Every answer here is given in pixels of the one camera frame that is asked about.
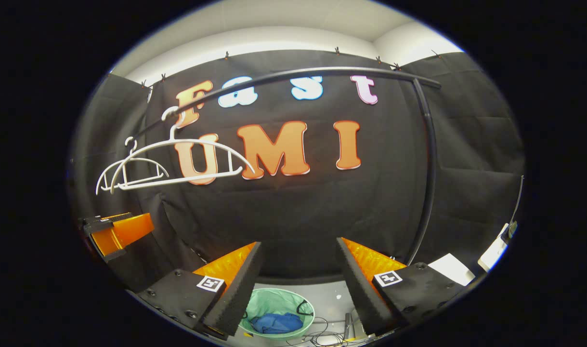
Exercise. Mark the row of backdrop clips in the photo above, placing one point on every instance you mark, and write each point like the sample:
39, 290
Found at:
337, 50

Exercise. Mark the white plastic hanger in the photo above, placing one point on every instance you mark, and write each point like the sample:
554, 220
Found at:
134, 159
172, 131

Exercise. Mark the white paper sheet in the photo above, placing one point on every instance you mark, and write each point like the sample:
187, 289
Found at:
452, 270

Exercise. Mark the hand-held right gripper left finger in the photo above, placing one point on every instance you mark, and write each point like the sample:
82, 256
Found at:
240, 294

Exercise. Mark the black clothes rack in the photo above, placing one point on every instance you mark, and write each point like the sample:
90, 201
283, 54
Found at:
341, 69

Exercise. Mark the green laundry hamper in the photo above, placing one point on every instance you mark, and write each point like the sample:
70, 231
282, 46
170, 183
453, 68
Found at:
274, 301

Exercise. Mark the grey device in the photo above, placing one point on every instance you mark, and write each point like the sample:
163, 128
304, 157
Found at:
349, 325

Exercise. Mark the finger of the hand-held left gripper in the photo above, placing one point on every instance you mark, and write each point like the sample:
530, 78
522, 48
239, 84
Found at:
124, 231

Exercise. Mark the white box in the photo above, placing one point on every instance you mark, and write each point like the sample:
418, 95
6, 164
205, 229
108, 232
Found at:
493, 250

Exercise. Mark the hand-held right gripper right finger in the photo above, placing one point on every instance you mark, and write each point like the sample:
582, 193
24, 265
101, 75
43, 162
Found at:
363, 294

